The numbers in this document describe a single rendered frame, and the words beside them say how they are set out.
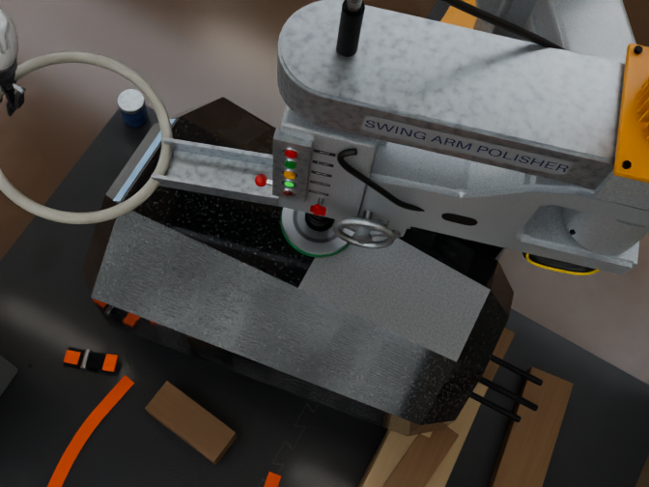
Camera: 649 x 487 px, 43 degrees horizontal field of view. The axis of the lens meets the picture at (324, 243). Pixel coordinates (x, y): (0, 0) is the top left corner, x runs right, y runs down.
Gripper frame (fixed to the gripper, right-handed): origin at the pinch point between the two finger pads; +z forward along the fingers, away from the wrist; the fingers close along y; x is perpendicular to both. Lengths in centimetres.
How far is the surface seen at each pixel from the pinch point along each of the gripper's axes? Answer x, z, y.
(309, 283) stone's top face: 0, -3, 96
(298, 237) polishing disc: 9, -5, 87
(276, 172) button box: 0, -53, 72
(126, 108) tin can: 53, 80, 11
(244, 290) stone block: -8, 6, 82
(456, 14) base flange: 104, -7, 95
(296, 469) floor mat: -34, 72, 132
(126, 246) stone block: -12, 16, 47
